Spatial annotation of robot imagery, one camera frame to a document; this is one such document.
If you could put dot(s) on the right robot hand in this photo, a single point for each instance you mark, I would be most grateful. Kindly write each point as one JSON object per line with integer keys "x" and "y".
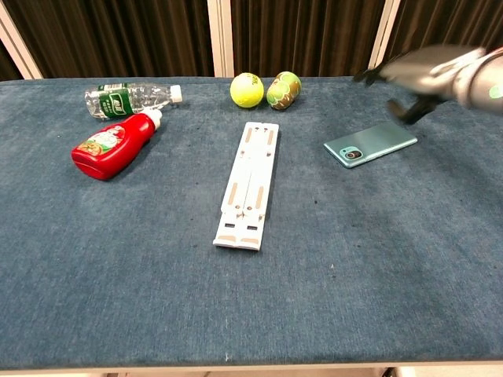
{"x": 420, "y": 72}

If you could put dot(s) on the teal smartphone with black screen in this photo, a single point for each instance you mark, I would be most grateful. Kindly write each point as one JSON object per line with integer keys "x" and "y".
{"x": 373, "y": 143}

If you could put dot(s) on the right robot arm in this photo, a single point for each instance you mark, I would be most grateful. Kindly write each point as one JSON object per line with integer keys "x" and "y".
{"x": 483, "y": 82}

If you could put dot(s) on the black pleated curtain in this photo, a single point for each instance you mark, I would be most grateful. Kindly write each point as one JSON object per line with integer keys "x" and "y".
{"x": 8, "y": 66}
{"x": 444, "y": 23}
{"x": 306, "y": 35}
{"x": 118, "y": 35}

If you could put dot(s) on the green printed paper cup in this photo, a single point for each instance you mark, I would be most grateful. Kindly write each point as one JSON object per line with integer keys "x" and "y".
{"x": 283, "y": 90}

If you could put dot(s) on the yellow tennis ball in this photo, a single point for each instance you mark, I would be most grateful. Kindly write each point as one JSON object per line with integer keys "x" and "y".
{"x": 247, "y": 90}

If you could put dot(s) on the white folding laptop stand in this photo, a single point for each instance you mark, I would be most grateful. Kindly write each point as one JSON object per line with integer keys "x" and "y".
{"x": 249, "y": 184}

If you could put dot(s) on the blue felt table cloth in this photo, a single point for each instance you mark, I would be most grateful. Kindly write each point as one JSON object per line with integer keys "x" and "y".
{"x": 251, "y": 294}

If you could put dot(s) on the clear water bottle green label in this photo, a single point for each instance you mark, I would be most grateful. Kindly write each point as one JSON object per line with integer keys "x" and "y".
{"x": 118, "y": 100}

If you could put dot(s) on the red ketchup squeeze bottle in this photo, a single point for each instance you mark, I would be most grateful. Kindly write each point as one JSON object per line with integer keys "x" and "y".
{"x": 112, "y": 147}

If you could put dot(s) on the white frame post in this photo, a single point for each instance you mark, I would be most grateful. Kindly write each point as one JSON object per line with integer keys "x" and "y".
{"x": 221, "y": 39}
{"x": 383, "y": 31}
{"x": 19, "y": 43}

